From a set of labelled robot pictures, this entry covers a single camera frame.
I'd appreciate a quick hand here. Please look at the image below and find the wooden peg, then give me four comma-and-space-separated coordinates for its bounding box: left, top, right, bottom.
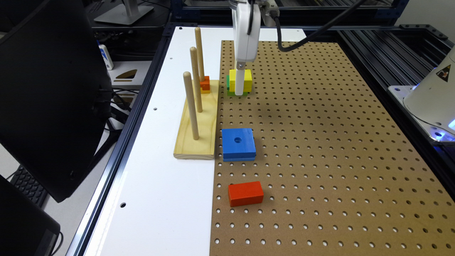
190, 47, 203, 112
195, 27, 205, 82
183, 71, 199, 140

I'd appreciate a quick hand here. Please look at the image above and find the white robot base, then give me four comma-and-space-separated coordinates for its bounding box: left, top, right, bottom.
388, 50, 454, 143

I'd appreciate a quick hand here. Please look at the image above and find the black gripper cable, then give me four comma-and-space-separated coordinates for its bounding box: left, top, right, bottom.
272, 0, 367, 53

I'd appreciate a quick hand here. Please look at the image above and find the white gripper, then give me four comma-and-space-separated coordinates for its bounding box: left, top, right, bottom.
232, 1, 261, 95

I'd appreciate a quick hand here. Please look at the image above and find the silver monitor stand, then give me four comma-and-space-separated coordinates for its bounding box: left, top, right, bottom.
94, 0, 154, 25

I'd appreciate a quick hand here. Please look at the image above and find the small yellow block under orange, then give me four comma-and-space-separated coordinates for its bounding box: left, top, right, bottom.
200, 88, 210, 94

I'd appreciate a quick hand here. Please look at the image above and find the middle wooden peg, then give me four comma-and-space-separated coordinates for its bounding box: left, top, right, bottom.
190, 47, 203, 112

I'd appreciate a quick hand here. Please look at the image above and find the yellow wooden block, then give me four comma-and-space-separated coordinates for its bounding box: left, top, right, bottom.
229, 69, 252, 92

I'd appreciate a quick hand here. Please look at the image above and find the black monitor corner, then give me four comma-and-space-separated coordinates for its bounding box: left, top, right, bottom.
1, 178, 60, 256

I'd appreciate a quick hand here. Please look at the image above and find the large black monitor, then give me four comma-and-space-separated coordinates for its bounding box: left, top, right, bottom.
1, 0, 112, 202

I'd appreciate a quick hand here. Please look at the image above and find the brown pegboard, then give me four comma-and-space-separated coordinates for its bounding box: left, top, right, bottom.
210, 41, 454, 255

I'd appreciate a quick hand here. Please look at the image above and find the rear wooden peg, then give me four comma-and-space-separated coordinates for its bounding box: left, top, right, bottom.
195, 27, 205, 82

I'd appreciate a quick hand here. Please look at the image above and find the black keyboard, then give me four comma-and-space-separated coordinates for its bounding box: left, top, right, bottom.
11, 166, 48, 208

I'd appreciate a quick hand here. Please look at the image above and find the small orange wooden block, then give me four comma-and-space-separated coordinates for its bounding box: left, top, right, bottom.
200, 76, 210, 90

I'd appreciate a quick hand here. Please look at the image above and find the blue wooden block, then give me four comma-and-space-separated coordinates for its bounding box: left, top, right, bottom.
222, 128, 256, 161

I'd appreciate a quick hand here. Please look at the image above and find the red wooden block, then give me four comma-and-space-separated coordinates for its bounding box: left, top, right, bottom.
228, 181, 264, 207

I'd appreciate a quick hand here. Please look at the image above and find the front wooden peg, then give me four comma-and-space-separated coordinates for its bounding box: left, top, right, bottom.
183, 71, 199, 140

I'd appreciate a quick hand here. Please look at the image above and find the wooden peg base board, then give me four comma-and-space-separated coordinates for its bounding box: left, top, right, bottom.
173, 79, 220, 161

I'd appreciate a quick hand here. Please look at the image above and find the white blue bottle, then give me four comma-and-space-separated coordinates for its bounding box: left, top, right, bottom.
98, 44, 114, 70

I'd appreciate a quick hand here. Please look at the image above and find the green wooden block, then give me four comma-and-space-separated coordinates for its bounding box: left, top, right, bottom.
226, 75, 249, 96

